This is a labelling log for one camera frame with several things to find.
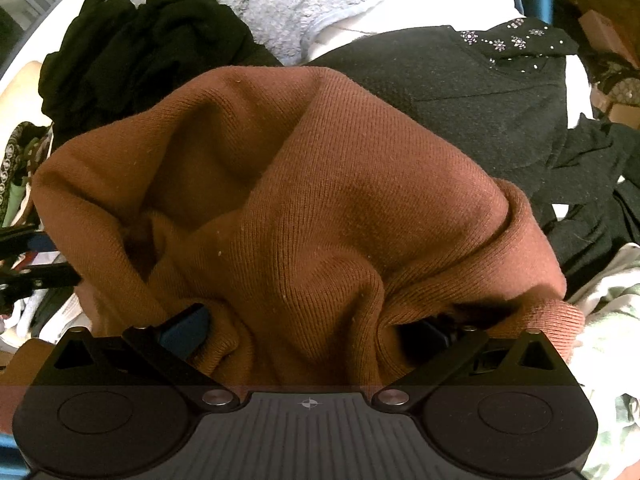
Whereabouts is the black sweater beaded collar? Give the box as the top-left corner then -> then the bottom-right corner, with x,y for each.
312,16 -> 581,181

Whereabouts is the black white patterned cloth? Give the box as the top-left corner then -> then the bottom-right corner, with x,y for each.
0,122 -> 53,221

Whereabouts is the black knit garment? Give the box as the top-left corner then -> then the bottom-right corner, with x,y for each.
530,115 -> 640,286

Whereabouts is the black crumpled garment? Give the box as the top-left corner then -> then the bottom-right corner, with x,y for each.
39,0 -> 281,136

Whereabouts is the white cotton garment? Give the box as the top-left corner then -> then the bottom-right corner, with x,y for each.
305,0 -> 526,58

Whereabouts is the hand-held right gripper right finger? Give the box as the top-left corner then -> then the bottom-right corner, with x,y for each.
372,317 -> 571,413

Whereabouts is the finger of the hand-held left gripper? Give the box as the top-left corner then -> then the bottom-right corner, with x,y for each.
0,225 -> 57,258
0,261 -> 82,306

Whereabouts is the rust brown knit sweater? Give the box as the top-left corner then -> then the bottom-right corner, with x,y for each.
31,64 -> 586,396

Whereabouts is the green white checked garment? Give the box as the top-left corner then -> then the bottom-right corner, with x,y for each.
570,245 -> 640,480

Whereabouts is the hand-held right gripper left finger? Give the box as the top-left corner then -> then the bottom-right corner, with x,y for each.
52,302 -> 241,413

